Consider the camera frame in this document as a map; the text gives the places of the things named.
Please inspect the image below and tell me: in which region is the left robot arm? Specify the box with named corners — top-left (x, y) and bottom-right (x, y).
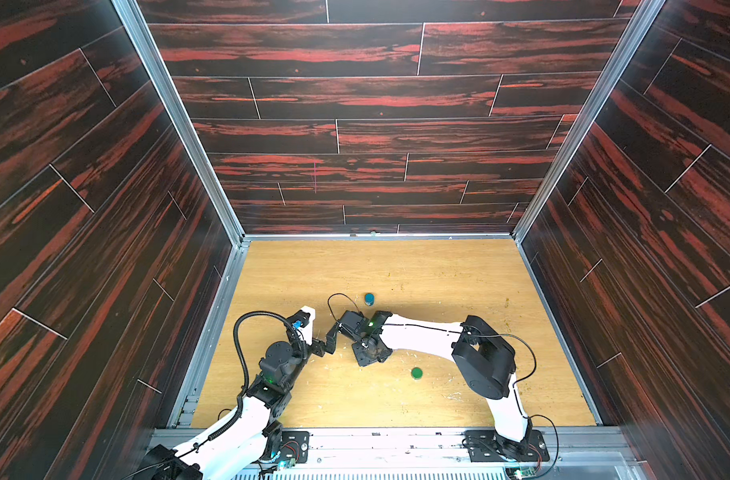
top-left (126, 310), bottom-right (340, 479)

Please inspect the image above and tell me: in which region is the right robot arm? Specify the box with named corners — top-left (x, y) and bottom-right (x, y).
top-left (339, 311), bottom-right (533, 462)

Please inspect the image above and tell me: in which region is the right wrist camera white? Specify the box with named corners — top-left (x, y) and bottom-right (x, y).
top-left (338, 310), bottom-right (369, 342)

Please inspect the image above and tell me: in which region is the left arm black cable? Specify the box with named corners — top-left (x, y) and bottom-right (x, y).
top-left (214, 310), bottom-right (297, 445)

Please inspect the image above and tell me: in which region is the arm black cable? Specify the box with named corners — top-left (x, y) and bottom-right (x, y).
top-left (327, 292), bottom-right (561, 480)
top-left (214, 310), bottom-right (297, 445)

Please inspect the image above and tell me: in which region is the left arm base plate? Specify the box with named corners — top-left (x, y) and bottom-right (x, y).
top-left (227, 429), bottom-right (311, 465)

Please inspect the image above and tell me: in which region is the front aluminium rail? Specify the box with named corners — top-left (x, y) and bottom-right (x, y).
top-left (135, 427), bottom-right (648, 480)

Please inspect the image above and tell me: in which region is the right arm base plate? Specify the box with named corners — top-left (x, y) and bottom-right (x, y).
top-left (462, 429), bottom-right (551, 463)

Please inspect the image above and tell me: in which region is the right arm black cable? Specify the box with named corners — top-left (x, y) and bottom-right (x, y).
top-left (327, 292), bottom-right (561, 480)

